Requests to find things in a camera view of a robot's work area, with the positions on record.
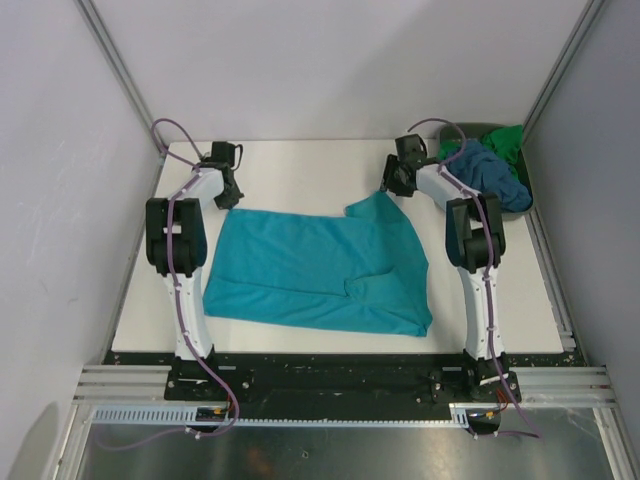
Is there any teal t-shirt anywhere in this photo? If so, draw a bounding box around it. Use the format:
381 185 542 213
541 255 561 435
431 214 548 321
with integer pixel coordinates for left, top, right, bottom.
203 192 433 337

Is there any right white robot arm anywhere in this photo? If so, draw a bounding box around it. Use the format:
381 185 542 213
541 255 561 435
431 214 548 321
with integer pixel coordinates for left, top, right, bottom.
381 134 506 362

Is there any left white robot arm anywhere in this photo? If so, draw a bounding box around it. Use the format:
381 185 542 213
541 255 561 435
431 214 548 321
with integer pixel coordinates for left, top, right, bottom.
145 141 244 361

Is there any grey plastic bin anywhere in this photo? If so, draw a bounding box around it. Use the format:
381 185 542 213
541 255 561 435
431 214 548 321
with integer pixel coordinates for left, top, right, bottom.
437 124 533 215

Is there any dark blue t-shirt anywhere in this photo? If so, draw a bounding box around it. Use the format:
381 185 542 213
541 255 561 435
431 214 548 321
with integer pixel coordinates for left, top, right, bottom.
447 139 533 213

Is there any green t-shirt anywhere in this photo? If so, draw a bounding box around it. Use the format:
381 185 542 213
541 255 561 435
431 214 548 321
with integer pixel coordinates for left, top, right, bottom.
448 125 523 183

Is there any left aluminium corner post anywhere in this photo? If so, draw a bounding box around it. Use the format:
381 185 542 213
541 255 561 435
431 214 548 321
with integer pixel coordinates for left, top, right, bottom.
73 0 162 154

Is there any aluminium corner post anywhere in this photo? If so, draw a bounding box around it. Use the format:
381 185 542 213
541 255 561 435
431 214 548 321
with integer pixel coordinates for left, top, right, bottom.
73 0 162 154
523 0 609 143

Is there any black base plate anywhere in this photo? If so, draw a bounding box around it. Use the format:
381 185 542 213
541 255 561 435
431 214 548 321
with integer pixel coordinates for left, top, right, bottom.
164 353 521 422

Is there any right aluminium corner post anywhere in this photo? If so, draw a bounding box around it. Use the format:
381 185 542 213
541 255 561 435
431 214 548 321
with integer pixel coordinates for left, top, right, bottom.
523 0 609 143

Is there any aluminium frame rail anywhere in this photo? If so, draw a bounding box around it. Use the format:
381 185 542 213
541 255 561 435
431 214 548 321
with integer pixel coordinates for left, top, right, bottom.
73 365 170 405

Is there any white slotted cable duct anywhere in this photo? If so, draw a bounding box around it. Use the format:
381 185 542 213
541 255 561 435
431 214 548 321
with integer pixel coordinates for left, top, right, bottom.
92 402 474 431

